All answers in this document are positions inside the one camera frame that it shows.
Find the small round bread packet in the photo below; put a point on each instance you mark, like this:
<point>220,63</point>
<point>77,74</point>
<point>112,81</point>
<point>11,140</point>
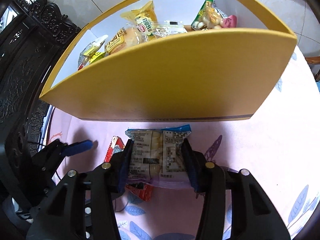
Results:
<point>117,42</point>

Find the green white small packet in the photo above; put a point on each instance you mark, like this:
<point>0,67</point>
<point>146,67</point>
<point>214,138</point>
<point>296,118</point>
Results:
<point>93,46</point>

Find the yellow cake packet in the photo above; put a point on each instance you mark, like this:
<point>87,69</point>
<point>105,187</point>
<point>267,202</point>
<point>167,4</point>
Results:
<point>141,17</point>

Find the dark carved wooden furniture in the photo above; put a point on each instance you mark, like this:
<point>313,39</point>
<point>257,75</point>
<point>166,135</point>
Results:
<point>25,80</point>

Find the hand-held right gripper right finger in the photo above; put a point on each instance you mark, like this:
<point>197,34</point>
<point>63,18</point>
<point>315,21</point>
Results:
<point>191,170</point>

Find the blue snack packet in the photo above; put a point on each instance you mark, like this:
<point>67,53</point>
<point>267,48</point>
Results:
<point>155,155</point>

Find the red snack packet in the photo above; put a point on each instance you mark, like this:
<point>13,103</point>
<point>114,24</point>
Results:
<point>140,192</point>

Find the clear snack packet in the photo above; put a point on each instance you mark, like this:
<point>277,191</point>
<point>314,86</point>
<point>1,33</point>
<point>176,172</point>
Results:
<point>170,28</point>

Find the pink leaf-print tablecloth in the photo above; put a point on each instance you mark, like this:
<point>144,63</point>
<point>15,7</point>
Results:
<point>250,155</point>

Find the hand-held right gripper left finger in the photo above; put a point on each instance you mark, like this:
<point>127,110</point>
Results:
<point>125,170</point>

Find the yellow cardboard box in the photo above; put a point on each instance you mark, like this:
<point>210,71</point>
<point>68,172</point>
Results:
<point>175,80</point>

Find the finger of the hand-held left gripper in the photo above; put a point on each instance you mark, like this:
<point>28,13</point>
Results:
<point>80,147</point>

